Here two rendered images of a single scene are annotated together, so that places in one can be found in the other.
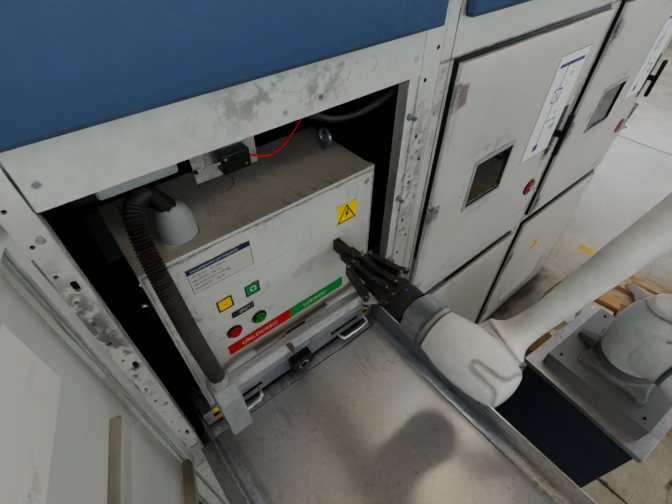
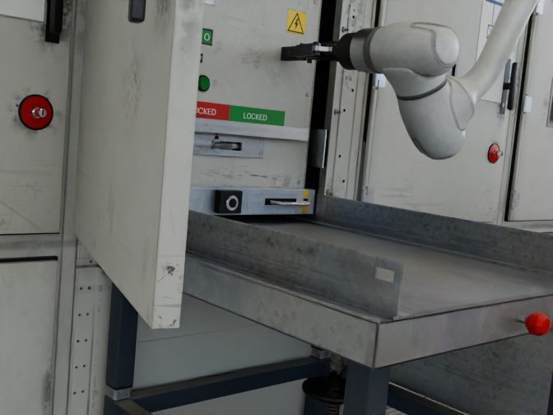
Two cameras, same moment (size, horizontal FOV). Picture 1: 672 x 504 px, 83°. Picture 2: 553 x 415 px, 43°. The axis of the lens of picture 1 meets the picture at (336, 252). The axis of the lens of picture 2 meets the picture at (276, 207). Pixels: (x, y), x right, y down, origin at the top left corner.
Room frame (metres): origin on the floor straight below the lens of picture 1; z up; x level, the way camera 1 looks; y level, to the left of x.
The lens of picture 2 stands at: (-1.01, 0.06, 1.05)
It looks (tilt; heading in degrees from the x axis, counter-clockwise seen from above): 6 degrees down; 357
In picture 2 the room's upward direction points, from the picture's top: 5 degrees clockwise
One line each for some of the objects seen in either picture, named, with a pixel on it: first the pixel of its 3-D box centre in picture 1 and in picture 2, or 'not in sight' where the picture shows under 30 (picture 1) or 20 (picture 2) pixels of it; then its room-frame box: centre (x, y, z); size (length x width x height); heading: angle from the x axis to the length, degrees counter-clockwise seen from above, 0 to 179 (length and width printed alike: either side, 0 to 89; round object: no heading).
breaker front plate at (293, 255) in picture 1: (288, 297); (232, 83); (0.53, 0.11, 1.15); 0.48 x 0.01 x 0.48; 129
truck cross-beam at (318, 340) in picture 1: (293, 350); (218, 199); (0.54, 0.12, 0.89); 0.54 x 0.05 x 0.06; 129
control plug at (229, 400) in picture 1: (228, 399); not in sight; (0.34, 0.23, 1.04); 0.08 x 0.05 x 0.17; 39
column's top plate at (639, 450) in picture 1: (610, 373); not in sight; (0.55, -0.84, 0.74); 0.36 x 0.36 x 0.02; 34
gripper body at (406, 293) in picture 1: (396, 295); (345, 51); (0.47, -0.12, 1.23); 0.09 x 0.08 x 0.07; 39
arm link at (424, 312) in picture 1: (424, 319); (372, 50); (0.41, -0.17, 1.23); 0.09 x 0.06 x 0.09; 129
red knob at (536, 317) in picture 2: not in sight; (532, 322); (-0.05, -0.36, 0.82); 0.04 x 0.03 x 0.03; 39
